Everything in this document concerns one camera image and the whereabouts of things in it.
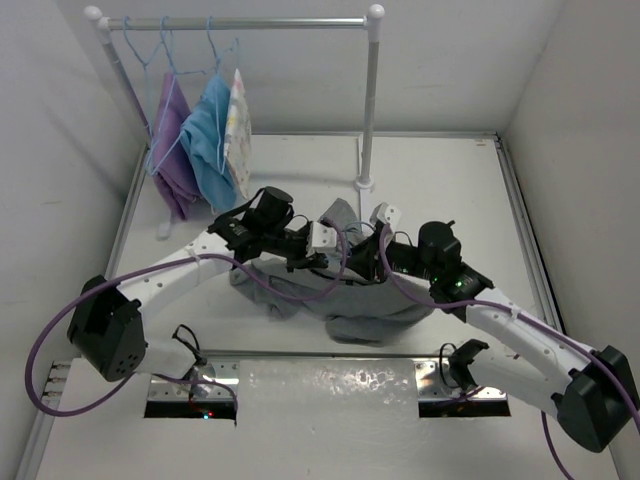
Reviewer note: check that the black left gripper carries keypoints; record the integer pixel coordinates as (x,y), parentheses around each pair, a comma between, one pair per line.
(300,259)

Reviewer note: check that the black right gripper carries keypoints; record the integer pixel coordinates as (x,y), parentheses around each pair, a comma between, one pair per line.
(365,256)

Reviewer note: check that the grey t shirt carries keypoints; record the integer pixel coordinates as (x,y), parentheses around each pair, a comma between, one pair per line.
(361,312)

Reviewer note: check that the blue wire hanger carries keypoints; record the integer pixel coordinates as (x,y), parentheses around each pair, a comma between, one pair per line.
(354,231)

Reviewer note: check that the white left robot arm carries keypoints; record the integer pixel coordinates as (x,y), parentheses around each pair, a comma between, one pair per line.
(109,327)

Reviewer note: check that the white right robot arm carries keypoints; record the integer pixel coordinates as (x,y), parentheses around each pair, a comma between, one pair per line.
(590,393)

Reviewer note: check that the white patterned hanging shirt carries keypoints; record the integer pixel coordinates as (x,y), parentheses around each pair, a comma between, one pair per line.
(237,142)

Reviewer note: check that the purple hanging shirt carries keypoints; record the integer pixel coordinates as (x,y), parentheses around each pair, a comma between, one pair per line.
(170,167)

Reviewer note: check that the blue hanging shirt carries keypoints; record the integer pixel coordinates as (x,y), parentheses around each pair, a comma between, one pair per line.
(199,138)

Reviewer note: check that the blue hanger with purple shirt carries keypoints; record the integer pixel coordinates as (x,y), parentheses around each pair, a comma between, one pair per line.
(167,42)

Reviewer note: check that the white metal clothes rack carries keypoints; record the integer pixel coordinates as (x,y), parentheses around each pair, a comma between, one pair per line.
(103,26)

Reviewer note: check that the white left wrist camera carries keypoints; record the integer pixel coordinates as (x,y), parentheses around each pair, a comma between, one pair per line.
(322,239)

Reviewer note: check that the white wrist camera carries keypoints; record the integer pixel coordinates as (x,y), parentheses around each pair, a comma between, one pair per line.
(322,239)
(386,214)

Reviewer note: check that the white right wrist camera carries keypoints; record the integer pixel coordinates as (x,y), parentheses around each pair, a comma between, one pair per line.
(386,214)

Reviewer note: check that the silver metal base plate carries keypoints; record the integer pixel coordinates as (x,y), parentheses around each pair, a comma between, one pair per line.
(217,382)

